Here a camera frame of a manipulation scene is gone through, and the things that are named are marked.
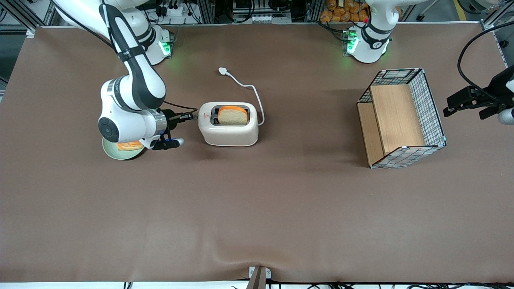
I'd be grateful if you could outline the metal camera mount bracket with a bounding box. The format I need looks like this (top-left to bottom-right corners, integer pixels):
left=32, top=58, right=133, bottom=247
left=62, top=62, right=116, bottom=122
left=246, top=266, right=272, bottom=289

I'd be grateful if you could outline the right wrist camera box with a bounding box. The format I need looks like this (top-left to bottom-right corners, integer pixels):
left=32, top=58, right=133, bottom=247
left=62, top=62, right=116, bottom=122
left=152, top=134, right=185, bottom=151

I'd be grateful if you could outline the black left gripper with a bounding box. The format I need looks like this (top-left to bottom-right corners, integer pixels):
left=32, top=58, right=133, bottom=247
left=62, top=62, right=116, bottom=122
left=443, top=65, right=514, bottom=118

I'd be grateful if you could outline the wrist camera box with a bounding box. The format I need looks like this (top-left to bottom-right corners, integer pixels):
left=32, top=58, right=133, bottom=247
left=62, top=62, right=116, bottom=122
left=152, top=134, right=185, bottom=151
left=479, top=105, right=514, bottom=125

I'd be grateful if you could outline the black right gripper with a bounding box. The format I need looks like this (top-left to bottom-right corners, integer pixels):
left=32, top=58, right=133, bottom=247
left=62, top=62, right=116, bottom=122
left=162, top=109, right=198, bottom=132

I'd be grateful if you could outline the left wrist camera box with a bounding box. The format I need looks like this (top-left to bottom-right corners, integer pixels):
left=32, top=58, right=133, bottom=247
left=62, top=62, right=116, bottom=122
left=479, top=105, right=514, bottom=125

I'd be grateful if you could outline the bag of orange bread rolls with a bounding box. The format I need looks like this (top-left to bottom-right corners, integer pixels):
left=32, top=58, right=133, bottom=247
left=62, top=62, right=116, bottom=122
left=320, top=0, right=371, bottom=23

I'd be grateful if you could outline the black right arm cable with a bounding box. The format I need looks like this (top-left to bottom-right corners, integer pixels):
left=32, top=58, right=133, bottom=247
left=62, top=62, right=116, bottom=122
left=50, top=0, right=200, bottom=116

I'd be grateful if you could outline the toast bread slice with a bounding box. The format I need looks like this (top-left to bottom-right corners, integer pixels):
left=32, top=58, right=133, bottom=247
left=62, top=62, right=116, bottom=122
left=217, top=105, right=249, bottom=126

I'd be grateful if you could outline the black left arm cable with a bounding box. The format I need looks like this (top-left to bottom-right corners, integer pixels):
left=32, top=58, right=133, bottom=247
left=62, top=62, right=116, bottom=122
left=457, top=21, right=514, bottom=106

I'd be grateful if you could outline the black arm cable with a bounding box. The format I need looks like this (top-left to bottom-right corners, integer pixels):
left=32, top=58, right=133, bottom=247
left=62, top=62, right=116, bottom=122
left=50, top=0, right=200, bottom=116
left=457, top=21, right=514, bottom=106

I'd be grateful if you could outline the white power strip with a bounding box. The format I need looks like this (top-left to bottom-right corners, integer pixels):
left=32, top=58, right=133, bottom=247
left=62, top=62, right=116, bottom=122
left=154, top=0, right=186, bottom=17

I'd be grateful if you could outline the orange triangular pastry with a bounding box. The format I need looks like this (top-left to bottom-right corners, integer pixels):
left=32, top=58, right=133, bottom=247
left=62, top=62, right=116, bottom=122
left=116, top=140, right=145, bottom=151

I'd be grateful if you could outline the wire basket with wooden shelf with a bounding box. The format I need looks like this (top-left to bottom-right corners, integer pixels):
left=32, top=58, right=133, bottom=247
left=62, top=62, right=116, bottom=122
left=357, top=68, right=447, bottom=169

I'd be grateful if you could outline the pale green round plate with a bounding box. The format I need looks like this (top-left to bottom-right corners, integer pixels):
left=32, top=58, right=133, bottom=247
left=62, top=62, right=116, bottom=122
left=102, top=138, right=147, bottom=161

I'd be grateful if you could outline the white two-slot toaster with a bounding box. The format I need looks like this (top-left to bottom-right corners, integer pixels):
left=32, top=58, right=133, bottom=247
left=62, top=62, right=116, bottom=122
left=197, top=101, right=260, bottom=147

